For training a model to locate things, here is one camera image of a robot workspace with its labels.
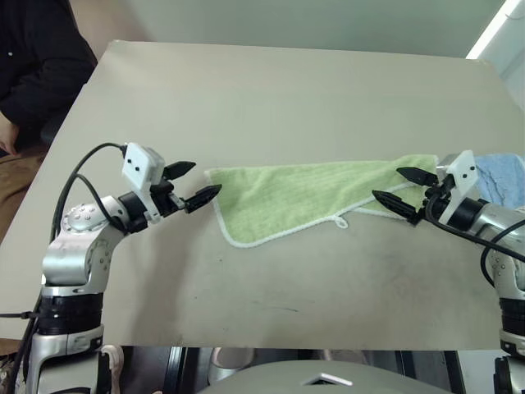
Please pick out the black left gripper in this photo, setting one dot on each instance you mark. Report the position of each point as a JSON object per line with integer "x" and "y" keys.
{"x": 166, "y": 201}

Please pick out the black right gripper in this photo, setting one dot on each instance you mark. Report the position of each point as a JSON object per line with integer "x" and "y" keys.
{"x": 438, "y": 192}

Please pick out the green towel with white trim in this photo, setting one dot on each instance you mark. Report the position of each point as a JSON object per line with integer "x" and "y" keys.
{"x": 287, "y": 197}

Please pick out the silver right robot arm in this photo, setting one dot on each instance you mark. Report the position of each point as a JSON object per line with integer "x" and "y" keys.
{"x": 492, "y": 217}

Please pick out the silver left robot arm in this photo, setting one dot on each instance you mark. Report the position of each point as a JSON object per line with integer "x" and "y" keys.
{"x": 74, "y": 254}

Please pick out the light blue towel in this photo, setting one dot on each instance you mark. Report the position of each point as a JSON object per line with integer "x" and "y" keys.
{"x": 498, "y": 176}

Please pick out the bystander bare hand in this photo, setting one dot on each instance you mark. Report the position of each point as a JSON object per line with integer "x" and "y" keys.
{"x": 7, "y": 133}

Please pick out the person in black jacket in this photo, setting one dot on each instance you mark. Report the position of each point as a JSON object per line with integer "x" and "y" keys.
{"x": 41, "y": 61}

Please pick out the grey rounded robot chest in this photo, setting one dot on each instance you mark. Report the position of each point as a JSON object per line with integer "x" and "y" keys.
{"x": 328, "y": 371}

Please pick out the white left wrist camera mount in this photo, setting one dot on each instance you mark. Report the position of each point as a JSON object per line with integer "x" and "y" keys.
{"x": 137, "y": 164}

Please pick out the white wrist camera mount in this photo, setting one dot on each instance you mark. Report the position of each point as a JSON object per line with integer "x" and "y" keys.
{"x": 463, "y": 168}
{"x": 137, "y": 164}

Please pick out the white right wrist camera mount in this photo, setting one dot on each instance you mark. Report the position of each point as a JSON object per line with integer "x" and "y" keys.
{"x": 463, "y": 168}

